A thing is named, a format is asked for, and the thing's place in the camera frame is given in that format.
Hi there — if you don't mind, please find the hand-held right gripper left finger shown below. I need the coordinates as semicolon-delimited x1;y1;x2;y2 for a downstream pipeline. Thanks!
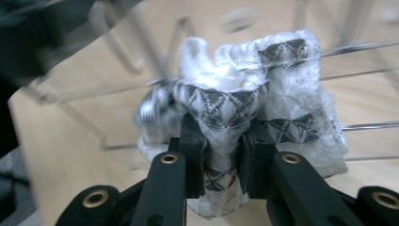
130;112;207;226

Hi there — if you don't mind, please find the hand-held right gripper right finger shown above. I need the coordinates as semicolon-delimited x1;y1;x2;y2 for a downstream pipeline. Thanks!
237;117;365;226

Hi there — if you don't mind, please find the clear acrylic organizer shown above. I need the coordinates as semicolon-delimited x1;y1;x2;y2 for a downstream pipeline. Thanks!
18;0;399;164

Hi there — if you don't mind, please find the white black patterned cloth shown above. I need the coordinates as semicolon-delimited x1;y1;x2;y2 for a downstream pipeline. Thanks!
135;29;350;219

